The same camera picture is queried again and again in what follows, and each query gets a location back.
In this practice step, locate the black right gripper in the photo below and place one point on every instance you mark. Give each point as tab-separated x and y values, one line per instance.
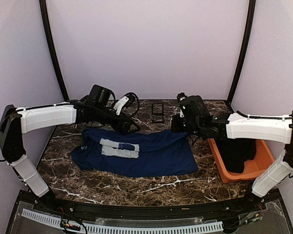
176	127

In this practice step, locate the black brooch box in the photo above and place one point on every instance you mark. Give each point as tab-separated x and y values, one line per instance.
157	113

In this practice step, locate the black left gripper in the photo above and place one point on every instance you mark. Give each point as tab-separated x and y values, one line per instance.
124	130

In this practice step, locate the black garment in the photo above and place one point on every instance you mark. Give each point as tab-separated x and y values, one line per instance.
235	152

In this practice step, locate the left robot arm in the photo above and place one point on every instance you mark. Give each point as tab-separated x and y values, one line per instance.
100	106

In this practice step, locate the orange plastic basket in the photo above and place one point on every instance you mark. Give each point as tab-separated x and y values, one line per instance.
253	168

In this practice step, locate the right black frame post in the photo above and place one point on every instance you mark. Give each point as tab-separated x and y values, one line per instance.
243	51

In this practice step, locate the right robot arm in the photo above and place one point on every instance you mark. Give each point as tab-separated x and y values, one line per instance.
195	119

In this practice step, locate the black front rail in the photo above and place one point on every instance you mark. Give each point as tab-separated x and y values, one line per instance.
223	210

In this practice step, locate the black frame post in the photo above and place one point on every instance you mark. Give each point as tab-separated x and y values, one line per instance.
51	47
243	51

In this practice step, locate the blue printed t-shirt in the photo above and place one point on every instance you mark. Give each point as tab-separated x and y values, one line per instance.
163	153

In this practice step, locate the left black frame post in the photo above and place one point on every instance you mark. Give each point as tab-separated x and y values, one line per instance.
51	47

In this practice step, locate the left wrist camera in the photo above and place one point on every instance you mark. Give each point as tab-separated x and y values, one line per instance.
125	102

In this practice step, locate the white slotted cable duct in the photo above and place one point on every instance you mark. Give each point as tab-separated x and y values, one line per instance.
125	226

